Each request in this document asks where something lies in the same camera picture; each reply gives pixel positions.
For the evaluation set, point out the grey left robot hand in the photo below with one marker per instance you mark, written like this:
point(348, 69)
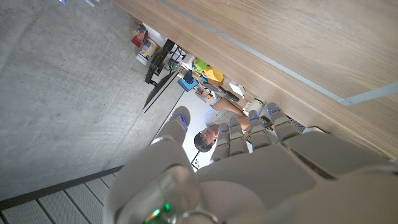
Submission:
point(264, 180)

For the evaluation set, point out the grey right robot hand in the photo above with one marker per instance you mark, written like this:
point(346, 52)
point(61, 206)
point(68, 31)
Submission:
point(90, 2)

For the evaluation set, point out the red snack bag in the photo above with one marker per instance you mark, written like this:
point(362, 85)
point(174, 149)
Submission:
point(139, 35)

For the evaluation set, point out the person in white t-shirt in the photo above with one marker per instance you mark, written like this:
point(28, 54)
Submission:
point(203, 140)

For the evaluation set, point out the white labelled canister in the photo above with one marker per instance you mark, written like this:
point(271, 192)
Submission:
point(146, 51)

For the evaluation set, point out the black computer mouse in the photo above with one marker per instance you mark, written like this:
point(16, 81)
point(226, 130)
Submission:
point(232, 97)

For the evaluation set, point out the white flat adapter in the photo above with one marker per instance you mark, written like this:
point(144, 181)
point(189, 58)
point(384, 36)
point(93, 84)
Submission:
point(237, 88)

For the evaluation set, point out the black computer monitor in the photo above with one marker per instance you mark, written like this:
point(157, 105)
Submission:
point(160, 88)

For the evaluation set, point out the white toy cube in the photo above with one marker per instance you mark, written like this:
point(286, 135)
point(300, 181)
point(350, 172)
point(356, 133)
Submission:
point(189, 60)

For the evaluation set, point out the yellow toy cup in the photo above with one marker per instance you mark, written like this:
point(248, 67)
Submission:
point(214, 74)

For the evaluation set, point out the blue flat box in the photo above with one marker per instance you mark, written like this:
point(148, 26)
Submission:
point(186, 86)

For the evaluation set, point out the dark blue mug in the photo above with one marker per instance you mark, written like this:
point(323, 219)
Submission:
point(188, 76)

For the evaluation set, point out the green toy cube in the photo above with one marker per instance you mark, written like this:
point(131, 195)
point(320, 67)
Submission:
point(200, 64)

